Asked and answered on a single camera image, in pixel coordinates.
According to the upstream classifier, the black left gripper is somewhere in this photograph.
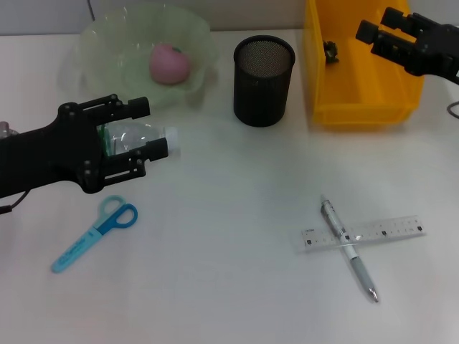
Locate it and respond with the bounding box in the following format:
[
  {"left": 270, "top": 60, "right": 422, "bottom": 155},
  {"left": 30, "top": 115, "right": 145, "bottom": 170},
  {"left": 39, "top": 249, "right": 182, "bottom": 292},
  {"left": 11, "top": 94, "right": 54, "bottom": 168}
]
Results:
[{"left": 0, "top": 94, "right": 151, "bottom": 200}]

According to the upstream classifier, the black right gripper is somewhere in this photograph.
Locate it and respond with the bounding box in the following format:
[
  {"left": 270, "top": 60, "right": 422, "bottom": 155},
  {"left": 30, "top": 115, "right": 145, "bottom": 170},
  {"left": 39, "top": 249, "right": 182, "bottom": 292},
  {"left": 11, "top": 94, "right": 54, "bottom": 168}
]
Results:
[{"left": 355, "top": 6, "right": 459, "bottom": 85}]

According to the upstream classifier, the clear bottle green label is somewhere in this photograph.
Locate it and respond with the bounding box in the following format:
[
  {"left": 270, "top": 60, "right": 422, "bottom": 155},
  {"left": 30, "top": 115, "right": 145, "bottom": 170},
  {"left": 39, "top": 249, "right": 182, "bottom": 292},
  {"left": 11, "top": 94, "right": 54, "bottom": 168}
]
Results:
[{"left": 96, "top": 121, "right": 180, "bottom": 158}]

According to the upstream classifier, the pink toy peach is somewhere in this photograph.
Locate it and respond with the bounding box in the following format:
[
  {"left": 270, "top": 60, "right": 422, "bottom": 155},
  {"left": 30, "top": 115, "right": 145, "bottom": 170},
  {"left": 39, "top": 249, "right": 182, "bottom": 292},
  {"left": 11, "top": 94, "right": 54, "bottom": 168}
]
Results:
[{"left": 148, "top": 42, "right": 191, "bottom": 85}]

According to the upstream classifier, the green plastic wrapper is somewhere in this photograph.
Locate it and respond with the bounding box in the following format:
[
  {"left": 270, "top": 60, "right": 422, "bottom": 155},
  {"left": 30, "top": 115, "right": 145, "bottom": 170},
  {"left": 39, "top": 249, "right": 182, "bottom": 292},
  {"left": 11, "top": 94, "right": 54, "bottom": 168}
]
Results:
[{"left": 322, "top": 39, "right": 340, "bottom": 65}]

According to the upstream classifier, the green translucent fruit plate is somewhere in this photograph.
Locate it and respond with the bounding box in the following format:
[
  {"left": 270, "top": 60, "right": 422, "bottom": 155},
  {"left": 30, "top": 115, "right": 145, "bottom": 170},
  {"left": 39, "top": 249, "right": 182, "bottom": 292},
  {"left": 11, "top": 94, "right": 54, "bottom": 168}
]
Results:
[{"left": 59, "top": 3, "right": 220, "bottom": 110}]

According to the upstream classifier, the black mesh pen holder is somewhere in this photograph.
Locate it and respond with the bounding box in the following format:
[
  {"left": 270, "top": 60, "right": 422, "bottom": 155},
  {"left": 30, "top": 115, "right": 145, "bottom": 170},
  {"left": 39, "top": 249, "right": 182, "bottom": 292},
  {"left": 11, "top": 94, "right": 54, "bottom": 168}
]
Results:
[{"left": 233, "top": 34, "right": 296, "bottom": 128}]

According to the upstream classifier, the clear plastic ruler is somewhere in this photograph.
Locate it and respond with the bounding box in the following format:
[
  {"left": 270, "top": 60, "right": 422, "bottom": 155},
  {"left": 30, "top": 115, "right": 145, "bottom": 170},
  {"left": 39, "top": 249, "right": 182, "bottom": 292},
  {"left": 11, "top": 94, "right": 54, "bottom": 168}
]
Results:
[{"left": 300, "top": 214, "right": 427, "bottom": 254}]

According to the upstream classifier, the silver pen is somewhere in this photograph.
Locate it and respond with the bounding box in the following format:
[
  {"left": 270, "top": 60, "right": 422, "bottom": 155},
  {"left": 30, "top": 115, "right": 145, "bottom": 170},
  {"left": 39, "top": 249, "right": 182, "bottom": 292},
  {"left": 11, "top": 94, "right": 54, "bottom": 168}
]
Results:
[{"left": 321, "top": 194, "right": 380, "bottom": 304}]

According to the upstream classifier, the yellow plastic bin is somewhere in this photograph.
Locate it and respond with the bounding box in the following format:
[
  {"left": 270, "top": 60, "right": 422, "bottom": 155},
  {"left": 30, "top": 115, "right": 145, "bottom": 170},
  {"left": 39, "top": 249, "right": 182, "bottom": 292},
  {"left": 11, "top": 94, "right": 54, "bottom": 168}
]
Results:
[{"left": 303, "top": 0, "right": 430, "bottom": 130}]

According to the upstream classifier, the left gripper cable with connector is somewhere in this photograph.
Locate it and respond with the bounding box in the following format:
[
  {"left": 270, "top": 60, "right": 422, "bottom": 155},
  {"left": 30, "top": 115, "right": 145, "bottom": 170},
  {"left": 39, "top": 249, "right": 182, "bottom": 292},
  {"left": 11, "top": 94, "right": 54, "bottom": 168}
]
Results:
[{"left": 0, "top": 120, "right": 32, "bottom": 215}]

